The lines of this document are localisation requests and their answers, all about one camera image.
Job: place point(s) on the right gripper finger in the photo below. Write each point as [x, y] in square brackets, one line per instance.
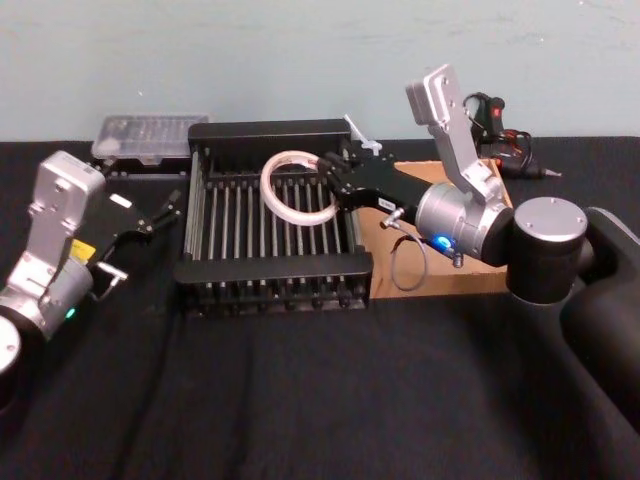
[339, 192]
[337, 161]

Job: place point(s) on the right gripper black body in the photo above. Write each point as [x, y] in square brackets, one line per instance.
[382, 185]

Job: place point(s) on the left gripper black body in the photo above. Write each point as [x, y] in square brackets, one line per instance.
[117, 220]

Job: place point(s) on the roll of white tape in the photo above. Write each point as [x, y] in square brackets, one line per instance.
[272, 200]

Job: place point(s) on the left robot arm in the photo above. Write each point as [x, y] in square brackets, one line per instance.
[55, 240]

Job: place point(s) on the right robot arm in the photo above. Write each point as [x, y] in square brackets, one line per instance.
[550, 240]

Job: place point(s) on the small white three-armed plastic piece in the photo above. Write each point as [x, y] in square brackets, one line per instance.
[367, 145]

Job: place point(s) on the clear plastic case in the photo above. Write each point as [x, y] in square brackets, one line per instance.
[150, 135]

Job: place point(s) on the black rack with steel bars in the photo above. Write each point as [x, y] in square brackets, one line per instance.
[240, 270]

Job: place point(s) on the shallow brown cardboard tray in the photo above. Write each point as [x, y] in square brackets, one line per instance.
[440, 270]

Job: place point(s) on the black table cloth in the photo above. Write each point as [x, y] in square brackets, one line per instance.
[320, 390]

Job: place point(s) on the plain pale wall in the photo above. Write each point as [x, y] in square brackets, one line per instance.
[250, 55]

